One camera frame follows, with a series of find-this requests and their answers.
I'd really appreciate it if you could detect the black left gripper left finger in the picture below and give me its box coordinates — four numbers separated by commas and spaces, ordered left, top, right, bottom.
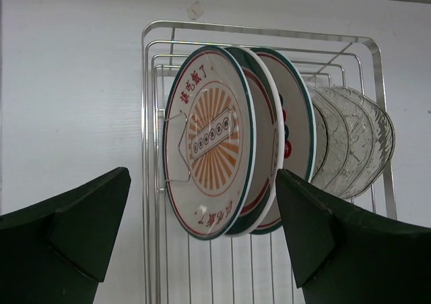
1, 167, 131, 303

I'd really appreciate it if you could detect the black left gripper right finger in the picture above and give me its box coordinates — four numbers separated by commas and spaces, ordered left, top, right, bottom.
276, 169, 430, 303

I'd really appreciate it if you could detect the orange sunburst ceramic plate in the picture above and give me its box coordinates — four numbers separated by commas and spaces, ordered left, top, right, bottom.
162, 45, 256, 240

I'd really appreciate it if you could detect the green band ceramic plate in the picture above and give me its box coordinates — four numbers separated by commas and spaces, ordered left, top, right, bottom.
226, 47, 283, 237

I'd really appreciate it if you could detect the green rim dotted plate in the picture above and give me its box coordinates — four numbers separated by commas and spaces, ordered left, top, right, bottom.
251, 48, 317, 235

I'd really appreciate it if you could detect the clear glass plate front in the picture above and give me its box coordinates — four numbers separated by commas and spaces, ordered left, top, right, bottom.
307, 85, 328, 183

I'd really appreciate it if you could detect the clear glass plate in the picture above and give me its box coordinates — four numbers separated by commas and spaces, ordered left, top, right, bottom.
312, 86, 374, 200
307, 85, 328, 183
332, 86, 395, 200

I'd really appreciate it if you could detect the clear glass plate middle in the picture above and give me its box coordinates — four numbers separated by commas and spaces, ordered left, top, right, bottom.
312, 86, 374, 200

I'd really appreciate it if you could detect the clear glass plate back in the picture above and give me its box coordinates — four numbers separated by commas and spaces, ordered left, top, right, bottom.
332, 86, 395, 200

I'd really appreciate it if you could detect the silver wire dish rack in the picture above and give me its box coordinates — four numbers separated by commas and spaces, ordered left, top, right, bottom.
141, 20, 387, 303

